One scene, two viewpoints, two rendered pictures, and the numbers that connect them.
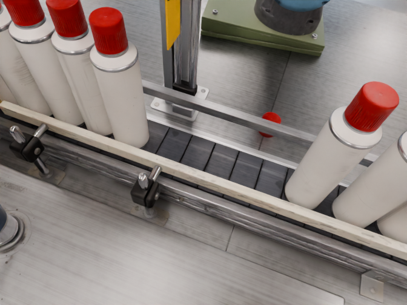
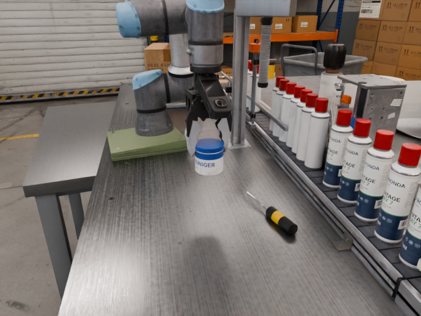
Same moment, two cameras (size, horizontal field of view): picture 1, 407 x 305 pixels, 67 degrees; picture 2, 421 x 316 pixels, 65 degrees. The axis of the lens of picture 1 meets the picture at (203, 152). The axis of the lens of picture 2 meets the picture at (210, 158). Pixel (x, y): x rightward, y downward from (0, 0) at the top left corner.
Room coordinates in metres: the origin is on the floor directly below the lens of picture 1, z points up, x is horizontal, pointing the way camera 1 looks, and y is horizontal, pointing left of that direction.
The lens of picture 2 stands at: (1.00, 1.10, 1.32)
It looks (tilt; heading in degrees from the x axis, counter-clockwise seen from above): 25 degrees down; 245
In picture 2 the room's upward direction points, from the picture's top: straight up
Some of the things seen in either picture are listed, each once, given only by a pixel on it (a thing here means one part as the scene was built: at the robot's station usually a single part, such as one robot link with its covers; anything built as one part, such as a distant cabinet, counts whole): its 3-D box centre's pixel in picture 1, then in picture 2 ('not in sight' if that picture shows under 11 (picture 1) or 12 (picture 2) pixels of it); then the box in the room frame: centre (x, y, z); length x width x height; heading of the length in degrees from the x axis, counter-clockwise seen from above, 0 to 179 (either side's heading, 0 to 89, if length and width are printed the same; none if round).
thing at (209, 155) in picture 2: not in sight; (208, 156); (0.69, 0.43, 0.98); 0.07 x 0.07 x 0.07
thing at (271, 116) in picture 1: (269, 124); not in sight; (0.35, -0.11, 0.85); 0.03 x 0.03 x 0.03
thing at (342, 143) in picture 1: (331, 156); (255, 88); (0.20, -0.15, 0.98); 0.05 x 0.05 x 0.20
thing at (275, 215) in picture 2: not in sight; (267, 209); (0.56, 0.51, 0.84); 0.20 x 0.03 x 0.03; 93
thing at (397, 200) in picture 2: not in sight; (398, 194); (0.43, 0.74, 0.98); 0.05 x 0.05 x 0.20
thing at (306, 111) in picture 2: not in sight; (308, 128); (0.33, 0.36, 0.98); 0.05 x 0.05 x 0.20
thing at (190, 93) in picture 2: not in sight; (205, 91); (0.69, 0.40, 1.14); 0.09 x 0.08 x 0.12; 85
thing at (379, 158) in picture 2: not in sight; (374, 176); (0.41, 0.67, 0.98); 0.05 x 0.05 x 0.20
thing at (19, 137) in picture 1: (39, 144); not in sight; (0.22, 0.23, 0.89); 0.06 x 0.03 x 0.12; 166
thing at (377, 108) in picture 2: not in sight; (358, 128); (0.26, 0.48, 1.01); 0.14 x 0.13 x 0.26; 76
